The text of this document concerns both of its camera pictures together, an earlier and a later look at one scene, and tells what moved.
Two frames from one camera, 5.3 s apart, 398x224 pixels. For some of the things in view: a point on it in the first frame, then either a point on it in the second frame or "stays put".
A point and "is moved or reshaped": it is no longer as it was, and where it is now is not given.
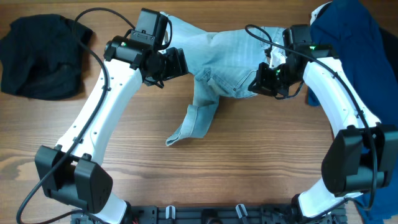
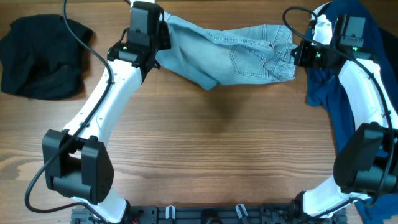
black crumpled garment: [40, 57] stays put
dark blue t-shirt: [352, 29] stays put
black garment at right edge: [390, 45] stays put
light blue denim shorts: [222, 63] is moved or reshaped
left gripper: [178, 65] to [164, 39]
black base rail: [212, 214] stays put
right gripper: [262, 85] to [300, 54]
